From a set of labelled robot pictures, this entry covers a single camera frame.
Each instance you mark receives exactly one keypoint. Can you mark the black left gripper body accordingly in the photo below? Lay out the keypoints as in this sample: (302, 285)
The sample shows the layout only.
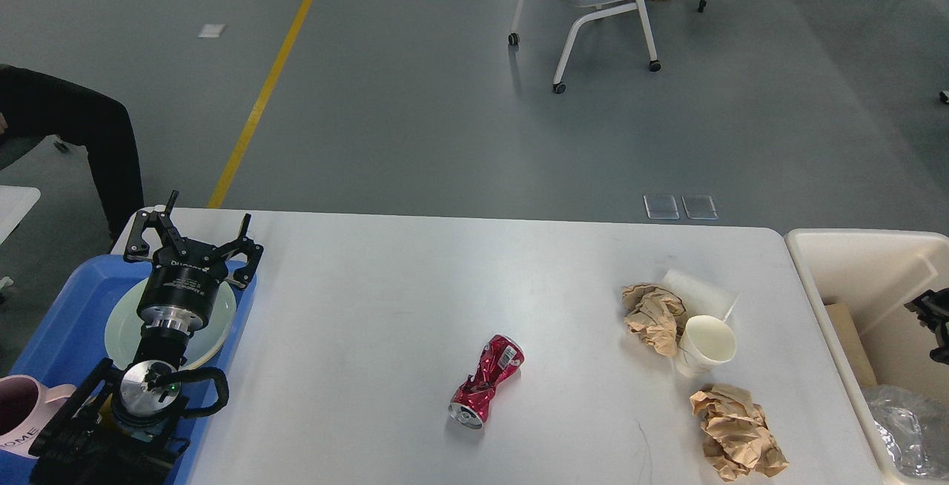
(181, 291)

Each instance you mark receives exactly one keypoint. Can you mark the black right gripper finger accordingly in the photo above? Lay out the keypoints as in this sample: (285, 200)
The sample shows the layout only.
(940, 355)
(931, 309)

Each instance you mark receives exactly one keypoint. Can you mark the green plate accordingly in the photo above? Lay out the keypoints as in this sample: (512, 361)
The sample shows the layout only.
(122, 330)

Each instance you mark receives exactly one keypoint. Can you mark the clear plastic wrap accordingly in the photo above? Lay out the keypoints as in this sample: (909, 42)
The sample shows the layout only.
(913, 428)

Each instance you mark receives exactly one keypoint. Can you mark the brown paper bag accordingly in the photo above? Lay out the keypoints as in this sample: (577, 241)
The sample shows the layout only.
(851, 343)

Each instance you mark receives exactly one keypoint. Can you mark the pink HOME mug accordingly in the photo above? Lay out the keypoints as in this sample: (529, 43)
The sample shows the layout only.
(26, 407)

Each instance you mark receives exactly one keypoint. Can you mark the brown paper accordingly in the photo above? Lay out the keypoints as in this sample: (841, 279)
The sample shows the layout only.
(657, 315)
(737, 439)

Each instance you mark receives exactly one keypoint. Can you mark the white paper cup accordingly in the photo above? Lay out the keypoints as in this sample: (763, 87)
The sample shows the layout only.
(707, 342)

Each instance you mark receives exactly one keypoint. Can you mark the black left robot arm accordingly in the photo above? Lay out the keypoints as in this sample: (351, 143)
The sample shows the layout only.
(119, 426)

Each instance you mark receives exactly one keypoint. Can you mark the beige plastic bin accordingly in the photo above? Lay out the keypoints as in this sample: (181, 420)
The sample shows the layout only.
(874, 272)

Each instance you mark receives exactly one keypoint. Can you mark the blue plastic tray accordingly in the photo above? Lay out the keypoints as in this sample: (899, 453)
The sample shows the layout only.
(70, 341)

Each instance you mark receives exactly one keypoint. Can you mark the dark seated figure left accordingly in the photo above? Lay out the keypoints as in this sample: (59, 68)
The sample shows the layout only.
(35, 106)

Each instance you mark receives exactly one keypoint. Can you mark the crushed red soda can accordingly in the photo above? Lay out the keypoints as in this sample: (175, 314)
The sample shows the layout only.
(500, 359)

